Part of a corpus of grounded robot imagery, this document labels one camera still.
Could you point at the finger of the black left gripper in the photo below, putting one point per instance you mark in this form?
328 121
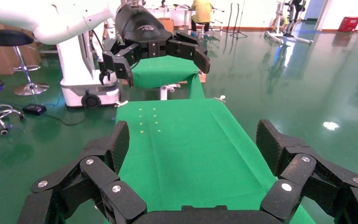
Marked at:
194 51
118 63

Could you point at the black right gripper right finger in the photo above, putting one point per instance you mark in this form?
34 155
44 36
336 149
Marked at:
305 179

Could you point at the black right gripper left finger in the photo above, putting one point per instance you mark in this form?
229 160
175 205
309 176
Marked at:
105 182

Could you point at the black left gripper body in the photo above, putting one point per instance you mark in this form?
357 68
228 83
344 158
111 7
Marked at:
142 31

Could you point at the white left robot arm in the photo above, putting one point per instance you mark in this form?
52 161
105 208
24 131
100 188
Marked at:
58 28

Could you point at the small brown cardboard box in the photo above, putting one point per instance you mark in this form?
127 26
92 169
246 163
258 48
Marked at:
166 24

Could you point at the red box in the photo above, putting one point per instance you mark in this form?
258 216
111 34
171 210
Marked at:
349 24

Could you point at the green cloth covered table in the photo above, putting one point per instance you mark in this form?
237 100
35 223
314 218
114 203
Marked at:
163 72

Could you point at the seated person in yellow jacket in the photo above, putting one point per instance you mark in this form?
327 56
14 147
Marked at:
201 12

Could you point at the silver metal binder clip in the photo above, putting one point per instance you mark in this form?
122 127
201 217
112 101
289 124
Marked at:
220 99
121 103

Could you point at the white wheeled robot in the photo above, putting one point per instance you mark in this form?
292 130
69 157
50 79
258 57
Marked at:
74 61

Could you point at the black tripod stand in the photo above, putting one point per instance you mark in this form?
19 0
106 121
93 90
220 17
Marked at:
238 33

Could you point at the white table leg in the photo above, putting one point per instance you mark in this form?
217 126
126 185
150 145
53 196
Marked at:
164 92

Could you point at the green table cloth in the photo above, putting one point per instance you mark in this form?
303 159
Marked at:
191 148

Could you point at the black power adapter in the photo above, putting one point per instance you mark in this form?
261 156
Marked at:
34 109

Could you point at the white metal equipment stand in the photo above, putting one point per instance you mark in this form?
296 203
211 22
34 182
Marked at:
293 38

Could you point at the black round bar stool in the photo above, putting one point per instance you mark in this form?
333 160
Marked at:
10 37

